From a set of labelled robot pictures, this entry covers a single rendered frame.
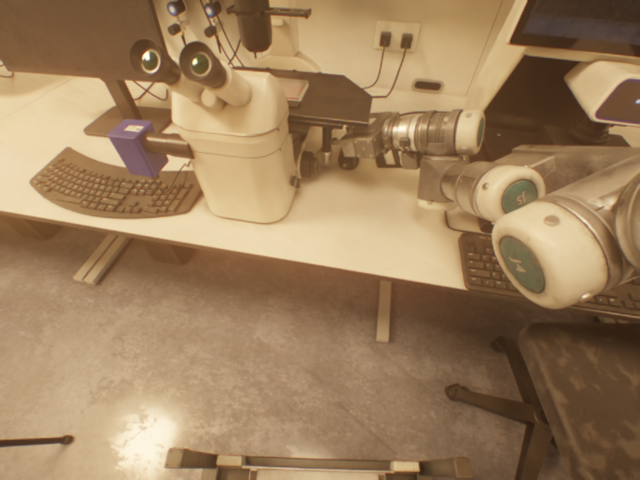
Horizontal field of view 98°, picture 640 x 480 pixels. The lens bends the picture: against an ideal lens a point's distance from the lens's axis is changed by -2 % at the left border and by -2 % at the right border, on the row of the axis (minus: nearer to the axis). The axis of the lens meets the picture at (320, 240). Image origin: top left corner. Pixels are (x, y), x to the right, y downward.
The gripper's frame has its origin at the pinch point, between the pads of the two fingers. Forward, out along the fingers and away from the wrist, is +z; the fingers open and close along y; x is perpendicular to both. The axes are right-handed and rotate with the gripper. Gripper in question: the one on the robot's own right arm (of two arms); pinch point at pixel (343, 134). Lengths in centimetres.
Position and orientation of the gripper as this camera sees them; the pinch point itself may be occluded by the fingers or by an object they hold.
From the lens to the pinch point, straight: 74.6
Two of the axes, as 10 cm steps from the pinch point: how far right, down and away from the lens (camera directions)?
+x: -2.7, -7.4, -6.1
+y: 5.6, -6.4, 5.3
